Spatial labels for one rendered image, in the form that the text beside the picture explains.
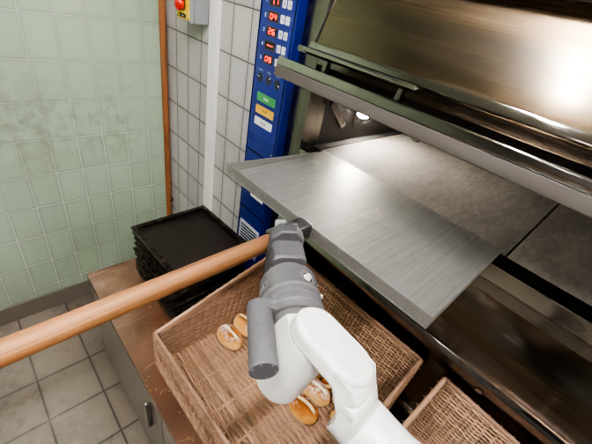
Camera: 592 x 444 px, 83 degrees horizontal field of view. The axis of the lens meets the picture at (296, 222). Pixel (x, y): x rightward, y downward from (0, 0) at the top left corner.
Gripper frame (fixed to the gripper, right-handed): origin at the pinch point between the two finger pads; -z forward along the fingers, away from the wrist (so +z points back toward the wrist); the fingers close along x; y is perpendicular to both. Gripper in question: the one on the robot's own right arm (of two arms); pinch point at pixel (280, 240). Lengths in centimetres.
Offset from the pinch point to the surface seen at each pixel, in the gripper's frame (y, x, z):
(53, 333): -28.3, -0.7, 20.3
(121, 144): -58, 34, -110
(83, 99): -68, 14, -103
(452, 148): 25.5, -20.7, -0.3
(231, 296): -6, 47, -29
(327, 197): 13.5, 1.3, -18.9
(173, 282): -16.6, -0.9, 12.1
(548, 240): 68, 2, -8
